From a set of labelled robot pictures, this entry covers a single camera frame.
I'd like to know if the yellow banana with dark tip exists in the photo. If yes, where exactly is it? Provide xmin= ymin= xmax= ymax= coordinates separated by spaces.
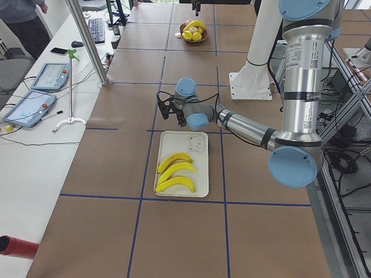
xmin=157 ymin=152 xmax=193 ymax=174

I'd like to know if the aluminium frame post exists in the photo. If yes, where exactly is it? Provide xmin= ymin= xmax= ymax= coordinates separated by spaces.
xmin=66 ymin=0 xmax=108 ymax=86

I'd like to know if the black keyboard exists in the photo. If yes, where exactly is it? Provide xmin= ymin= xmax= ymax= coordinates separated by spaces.
xmin=88 ymin=18 xmax=105 ymax=43

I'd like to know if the greenish yellow banana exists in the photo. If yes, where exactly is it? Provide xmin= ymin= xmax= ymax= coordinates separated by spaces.
xmin=158 ymin=162 xmax=196 ymax=184

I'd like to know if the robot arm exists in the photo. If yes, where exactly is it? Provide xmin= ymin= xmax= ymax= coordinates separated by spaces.
xmin=158 ymin=1 xmax=344 ymax=188

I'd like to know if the brown wicker basket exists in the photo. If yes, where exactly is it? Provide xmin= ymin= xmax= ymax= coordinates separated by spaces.
xmin=180 ymin=23 xmax=208 ymax=43

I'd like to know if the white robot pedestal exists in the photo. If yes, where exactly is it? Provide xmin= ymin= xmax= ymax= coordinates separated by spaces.
xmin=229 ymin=0 xmax=282 ymax=100

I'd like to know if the yellow lemon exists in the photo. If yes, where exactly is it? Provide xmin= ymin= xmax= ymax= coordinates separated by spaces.
xmin=192 ymin=32 xmax=202 ymax=41

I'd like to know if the white bear-print tray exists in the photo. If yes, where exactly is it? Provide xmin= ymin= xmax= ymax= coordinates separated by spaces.
xmin=154 ymin=131 xmax=209 ymax=197

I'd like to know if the metal reacher stick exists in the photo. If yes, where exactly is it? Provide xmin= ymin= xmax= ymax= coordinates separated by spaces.
xmin=52 ymin=49 xmax=86 ymax=133

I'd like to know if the metal cup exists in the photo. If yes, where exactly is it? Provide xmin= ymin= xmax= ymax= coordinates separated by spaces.
xmin=112 ymin=25 xmax=120 ymax=35

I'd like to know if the person in dark clothes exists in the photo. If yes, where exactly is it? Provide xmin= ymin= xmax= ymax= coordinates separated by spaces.
xmin=1 ymin=0 xmax=50 ymax=60

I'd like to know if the black smartphone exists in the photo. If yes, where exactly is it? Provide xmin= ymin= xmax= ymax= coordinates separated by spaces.
xmin=50 ymin=47 xmax=68 ymax=56

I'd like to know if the large yellow banana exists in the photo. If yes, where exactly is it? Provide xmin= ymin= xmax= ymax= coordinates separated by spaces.
xmin=155 ymin=176 xmax=196 ymax=193

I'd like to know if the black computer mouse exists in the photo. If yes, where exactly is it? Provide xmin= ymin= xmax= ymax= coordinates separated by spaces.
xmin=71 ymin=41 xmax=84 ymax=48

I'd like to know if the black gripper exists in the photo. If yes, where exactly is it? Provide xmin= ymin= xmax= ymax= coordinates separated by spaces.
xmin=157 ymin=97 xmax=187 ymax=127
xmin=192 ymin=0 xmax=201 ymax=10

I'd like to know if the teach pendant tablet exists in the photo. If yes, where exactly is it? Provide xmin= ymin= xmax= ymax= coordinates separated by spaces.
xmin=31 ymin=63 xmax=70 ymax=92
xmin=3 ymin=89 xmax=57 ymax=127

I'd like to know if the red fire extinguisher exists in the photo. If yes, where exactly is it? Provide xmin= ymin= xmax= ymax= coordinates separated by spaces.
xmin=1 ymin=235 xmax=39 ymax=259

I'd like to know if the yellow starfruit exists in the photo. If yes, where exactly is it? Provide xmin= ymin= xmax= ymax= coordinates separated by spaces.
xmin=182 ymin=30 xmax=193 ymax=41

